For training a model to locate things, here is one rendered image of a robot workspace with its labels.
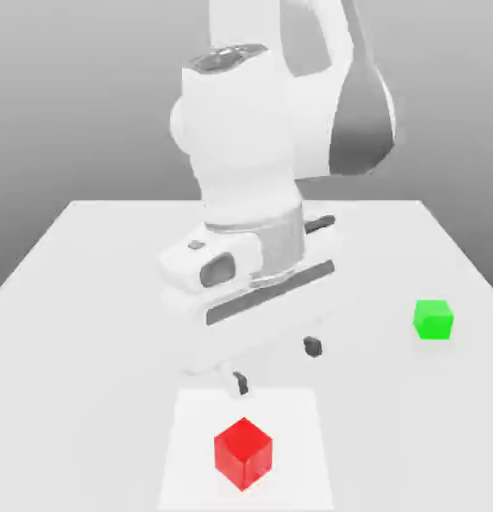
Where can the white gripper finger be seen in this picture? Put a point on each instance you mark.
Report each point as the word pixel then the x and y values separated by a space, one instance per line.
pixel 238 382
pixel 312 346

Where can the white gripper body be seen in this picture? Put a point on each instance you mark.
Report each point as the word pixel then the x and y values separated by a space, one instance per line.
pixel 254 328

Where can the small green cube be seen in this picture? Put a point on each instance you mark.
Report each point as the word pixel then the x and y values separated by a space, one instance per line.
pixel 433 320

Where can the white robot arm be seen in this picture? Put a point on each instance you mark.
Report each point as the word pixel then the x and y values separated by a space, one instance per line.
pixel 246 140

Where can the small red cube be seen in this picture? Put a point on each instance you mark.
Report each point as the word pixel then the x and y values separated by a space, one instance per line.
pixel 242 452

